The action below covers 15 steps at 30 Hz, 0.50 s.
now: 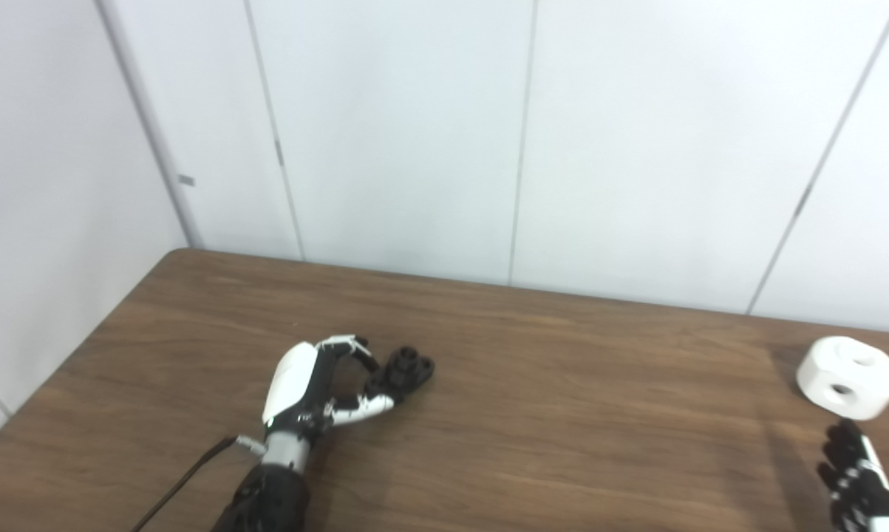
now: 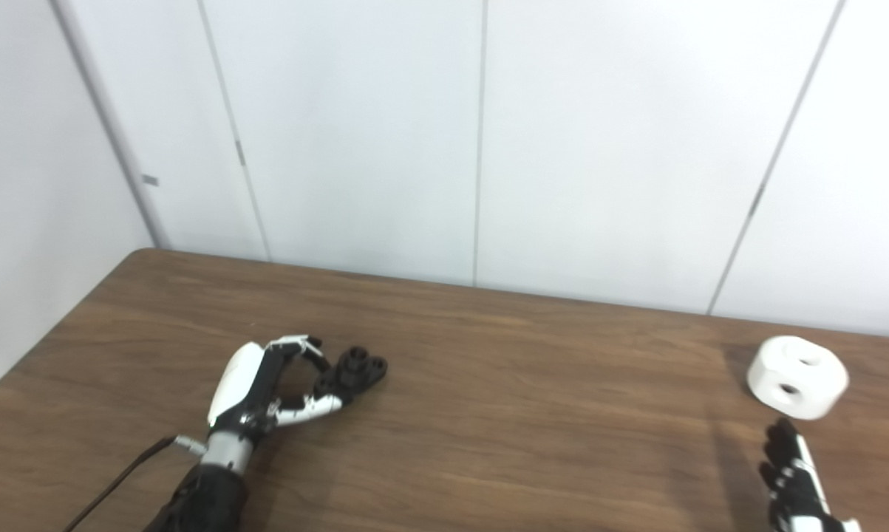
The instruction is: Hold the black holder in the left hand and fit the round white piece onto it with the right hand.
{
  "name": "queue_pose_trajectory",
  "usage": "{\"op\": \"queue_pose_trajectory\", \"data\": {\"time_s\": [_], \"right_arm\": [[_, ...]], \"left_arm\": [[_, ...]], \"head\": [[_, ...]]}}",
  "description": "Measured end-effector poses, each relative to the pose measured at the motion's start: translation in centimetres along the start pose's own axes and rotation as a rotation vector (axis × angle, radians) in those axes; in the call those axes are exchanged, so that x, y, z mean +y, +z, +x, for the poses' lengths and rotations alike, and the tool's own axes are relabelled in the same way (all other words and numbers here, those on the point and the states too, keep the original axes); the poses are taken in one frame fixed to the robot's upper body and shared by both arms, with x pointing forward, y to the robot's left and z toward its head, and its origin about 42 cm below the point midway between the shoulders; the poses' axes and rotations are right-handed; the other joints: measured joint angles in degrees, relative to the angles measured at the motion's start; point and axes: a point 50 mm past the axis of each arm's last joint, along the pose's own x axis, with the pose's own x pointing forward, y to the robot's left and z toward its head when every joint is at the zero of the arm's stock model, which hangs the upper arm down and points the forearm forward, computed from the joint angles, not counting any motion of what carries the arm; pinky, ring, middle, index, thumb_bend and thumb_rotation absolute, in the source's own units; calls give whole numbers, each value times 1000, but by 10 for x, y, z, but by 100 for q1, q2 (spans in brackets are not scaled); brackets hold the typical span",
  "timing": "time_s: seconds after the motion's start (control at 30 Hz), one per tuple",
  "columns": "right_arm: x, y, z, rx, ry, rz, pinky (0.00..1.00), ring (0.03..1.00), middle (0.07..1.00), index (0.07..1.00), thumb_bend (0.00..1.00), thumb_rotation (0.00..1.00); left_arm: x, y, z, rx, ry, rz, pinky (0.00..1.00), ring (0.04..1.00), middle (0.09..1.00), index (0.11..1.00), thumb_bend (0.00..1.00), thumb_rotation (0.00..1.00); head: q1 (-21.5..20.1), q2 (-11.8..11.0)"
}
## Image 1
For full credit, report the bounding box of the round white piece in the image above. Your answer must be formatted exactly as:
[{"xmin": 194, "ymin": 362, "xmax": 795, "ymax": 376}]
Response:
[{"xmin": 795, "ymin": 336, "xmax": 889, "ymax": 422}]

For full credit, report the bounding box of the white and black right hand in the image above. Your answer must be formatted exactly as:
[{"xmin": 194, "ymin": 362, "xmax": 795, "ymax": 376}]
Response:
[{"xmin": 816, "ymin": 419, "xmax": 889, "ymax": 532}]

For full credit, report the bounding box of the white and black left hand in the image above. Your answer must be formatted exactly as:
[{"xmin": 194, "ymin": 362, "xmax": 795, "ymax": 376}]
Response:
[{"xmin": 262, "ymin": 335, "xmax": 397, "ymax": 444}]

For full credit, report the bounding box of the black flanged holder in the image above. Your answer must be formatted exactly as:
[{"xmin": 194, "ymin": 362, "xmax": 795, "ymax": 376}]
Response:
[{"xmin": 363, "ymin": 346, "xmax": 436, "ymax": 403}]

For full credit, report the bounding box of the grey wall corner trim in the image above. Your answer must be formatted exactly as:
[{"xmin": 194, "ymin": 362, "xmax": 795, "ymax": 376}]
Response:
[{"xmin": 93, "ymin": 0, "xmax": 205, "ymax": 250}]

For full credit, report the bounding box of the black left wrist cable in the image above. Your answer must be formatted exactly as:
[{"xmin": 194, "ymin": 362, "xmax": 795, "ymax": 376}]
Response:
[{"xmin": 130, "ymin": 435, "xmax": 268, "ymax": 532}]

